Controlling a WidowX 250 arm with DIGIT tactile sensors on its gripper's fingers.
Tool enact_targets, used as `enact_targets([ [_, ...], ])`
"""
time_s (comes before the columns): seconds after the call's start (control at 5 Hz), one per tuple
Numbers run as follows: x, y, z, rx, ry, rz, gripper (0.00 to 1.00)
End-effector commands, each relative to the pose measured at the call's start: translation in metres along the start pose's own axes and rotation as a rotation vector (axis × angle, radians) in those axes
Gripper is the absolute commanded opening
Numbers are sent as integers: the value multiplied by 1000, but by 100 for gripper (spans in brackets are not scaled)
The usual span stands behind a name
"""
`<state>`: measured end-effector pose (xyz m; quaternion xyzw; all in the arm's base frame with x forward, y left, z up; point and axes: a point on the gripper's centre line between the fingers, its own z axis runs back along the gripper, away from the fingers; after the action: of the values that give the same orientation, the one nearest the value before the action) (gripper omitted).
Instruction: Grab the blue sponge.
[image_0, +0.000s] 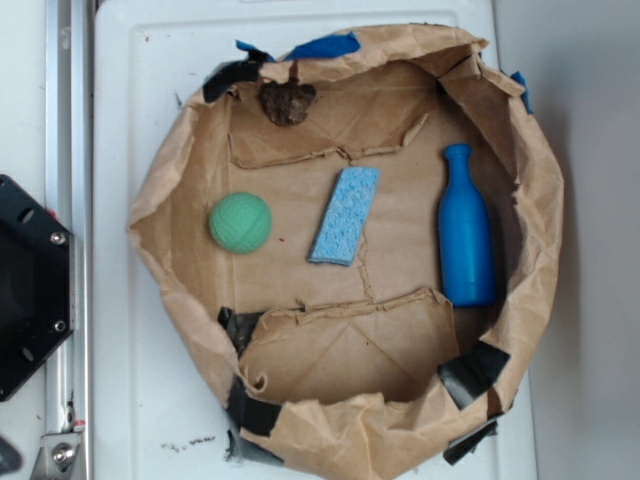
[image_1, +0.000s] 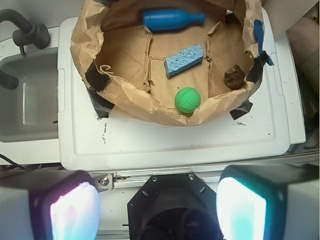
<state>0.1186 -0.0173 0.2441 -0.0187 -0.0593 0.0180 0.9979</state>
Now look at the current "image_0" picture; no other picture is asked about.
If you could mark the light blue sponge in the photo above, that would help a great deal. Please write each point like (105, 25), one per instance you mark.
(337, 238)

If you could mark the green textured ball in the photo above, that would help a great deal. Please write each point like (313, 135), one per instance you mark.
(240, 222)

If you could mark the black tape inner left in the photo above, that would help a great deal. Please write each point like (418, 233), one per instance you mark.
(239, 327)

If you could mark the brown rock lump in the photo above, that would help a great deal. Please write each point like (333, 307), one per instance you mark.
(287, 104)

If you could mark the blue plastic bottle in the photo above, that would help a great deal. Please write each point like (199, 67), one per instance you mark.
(466, 253)

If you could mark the black tape bottom left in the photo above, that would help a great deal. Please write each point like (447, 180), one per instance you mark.
(256, 416)

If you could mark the black tape top left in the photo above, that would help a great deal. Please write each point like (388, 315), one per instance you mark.
(228, 74)

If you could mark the blue tape top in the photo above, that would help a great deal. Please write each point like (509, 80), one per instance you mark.
(328, 47)

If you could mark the blue tape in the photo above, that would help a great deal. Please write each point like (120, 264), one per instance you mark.
(328, 47)
(519, 78)

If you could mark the black tape right piece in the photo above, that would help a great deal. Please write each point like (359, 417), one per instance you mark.
(471, 375)

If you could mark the white plastic board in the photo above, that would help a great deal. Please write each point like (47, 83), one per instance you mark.
(153, 415)

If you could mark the black tape bottom right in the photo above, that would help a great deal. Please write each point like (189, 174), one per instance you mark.
(459, 448)

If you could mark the blue tape right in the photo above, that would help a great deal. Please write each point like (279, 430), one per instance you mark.
(519, 78)

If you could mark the brown paper bag enclosure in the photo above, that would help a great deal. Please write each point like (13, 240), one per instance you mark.
(351, 352)

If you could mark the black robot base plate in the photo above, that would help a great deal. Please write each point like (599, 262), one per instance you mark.
(35, 286)

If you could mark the aluminium rail frame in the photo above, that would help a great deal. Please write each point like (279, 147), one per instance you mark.
(69, 35)

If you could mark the metal corner bracket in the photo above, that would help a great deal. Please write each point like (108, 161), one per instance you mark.
(58, 456)

